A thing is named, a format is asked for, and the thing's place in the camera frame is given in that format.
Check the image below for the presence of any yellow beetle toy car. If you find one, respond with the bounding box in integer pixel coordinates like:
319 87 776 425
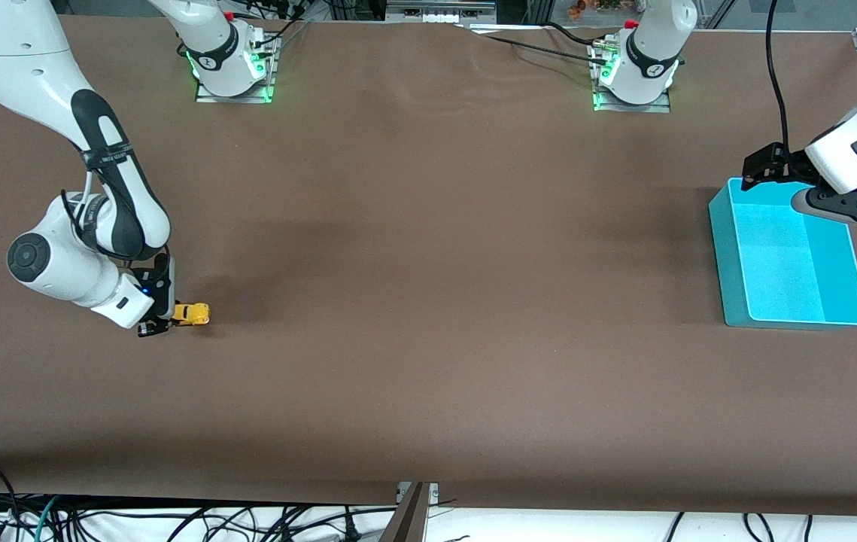
171 302 211 327

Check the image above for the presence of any white power strip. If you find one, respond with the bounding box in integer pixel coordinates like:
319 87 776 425
385 0 498 25

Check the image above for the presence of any teal floor cable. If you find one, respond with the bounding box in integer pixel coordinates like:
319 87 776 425
33 495 62 542

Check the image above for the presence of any long black base cable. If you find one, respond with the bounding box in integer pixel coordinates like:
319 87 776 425
458 25 609 67

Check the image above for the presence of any metal table bracket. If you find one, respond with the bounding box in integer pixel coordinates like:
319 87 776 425
379 482 440 542

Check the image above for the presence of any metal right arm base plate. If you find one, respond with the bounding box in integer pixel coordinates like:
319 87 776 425
195 34 278 104

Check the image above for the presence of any teal plastic bin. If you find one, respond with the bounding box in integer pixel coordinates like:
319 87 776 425
708 178 857 330

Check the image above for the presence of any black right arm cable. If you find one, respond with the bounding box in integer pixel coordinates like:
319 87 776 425
59 169 109 230

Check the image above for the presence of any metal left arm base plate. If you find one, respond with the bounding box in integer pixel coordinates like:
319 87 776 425
590 38 673 114

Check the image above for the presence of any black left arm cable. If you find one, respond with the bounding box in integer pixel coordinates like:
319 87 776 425
765 0 794 148

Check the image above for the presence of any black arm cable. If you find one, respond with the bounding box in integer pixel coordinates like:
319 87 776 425
765 0 794 148
59 169 109 230

